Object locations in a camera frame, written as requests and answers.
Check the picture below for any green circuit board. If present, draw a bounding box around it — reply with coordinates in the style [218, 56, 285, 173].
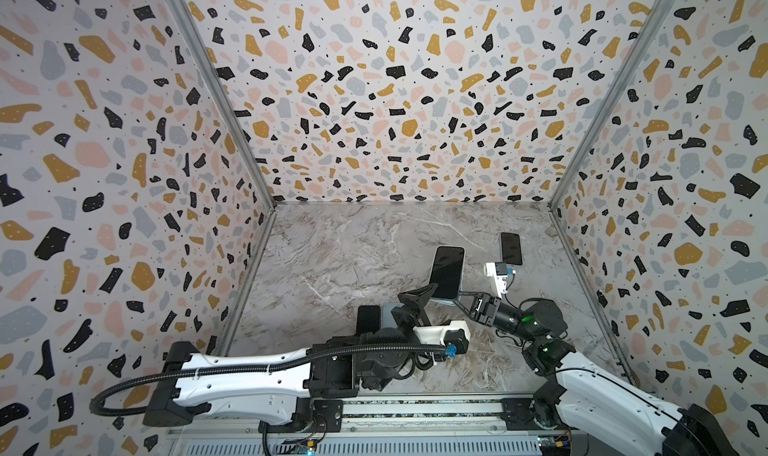
[280, 440, 318, 456]

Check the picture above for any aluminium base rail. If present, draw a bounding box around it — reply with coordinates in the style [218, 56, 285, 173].
[161, 392, 676, 456]

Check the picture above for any purple phone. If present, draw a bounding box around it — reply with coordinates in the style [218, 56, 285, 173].
[355, 305, 382, 336]

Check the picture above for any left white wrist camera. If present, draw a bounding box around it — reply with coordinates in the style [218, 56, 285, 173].
[413, 320, 471, 358]

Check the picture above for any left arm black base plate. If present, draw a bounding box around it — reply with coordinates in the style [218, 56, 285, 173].
[258, 398, 344, 433]

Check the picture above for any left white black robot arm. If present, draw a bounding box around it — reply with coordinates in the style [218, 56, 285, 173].
[143, 284, 441, 427]

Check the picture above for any grey phone case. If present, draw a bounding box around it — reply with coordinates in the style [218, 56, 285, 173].
[381, 302, 403, 328]
[431, 298, 461, 308]

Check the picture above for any black phone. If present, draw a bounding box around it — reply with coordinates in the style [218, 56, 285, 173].
[500, 232, 523, 266]
[429, 246, 465, 301]

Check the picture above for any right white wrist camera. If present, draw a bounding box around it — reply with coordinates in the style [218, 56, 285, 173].
[485, 262, 516, 299]

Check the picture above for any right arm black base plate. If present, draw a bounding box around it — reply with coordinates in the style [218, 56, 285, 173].
[500, 395, 581, 434]

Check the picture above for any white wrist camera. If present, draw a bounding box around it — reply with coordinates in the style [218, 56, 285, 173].
[485, 262, 516, 299]
[413, 320, 471, 358]

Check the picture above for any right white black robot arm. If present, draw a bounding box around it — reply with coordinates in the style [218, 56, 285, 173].
[454, 292, 736, 455]

